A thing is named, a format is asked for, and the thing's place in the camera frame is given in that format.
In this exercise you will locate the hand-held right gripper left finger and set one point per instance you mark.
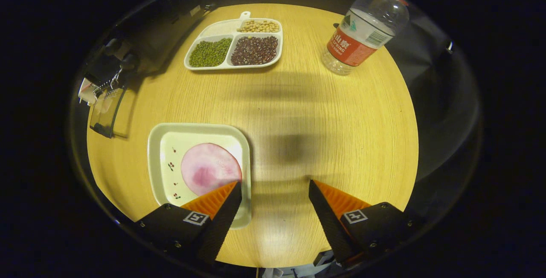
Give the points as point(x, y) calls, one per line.
point(222, 227)

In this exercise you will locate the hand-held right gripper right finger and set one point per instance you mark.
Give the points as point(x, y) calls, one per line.
point(328, 227)

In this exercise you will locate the pink round food slice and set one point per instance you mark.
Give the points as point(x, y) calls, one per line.
point(209, 167)

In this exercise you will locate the pale square plate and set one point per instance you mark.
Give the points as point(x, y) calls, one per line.
point(170, 141)

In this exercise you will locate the black electric oven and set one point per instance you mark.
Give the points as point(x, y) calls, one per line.
point(162, 26)

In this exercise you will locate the pile of green mung beans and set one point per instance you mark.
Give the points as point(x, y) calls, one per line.
point(211, 52)

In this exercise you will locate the pile of dark red beans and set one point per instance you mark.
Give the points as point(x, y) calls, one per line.
point(254, 50)

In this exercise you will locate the clear plastic water bottle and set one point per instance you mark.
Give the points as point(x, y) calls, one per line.
point(362, 35)

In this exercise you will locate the white divided tray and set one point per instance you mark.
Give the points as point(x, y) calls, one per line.
point(213, 28)

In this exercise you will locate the pile of yellow soybeans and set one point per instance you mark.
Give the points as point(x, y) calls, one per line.
point(259, 26)

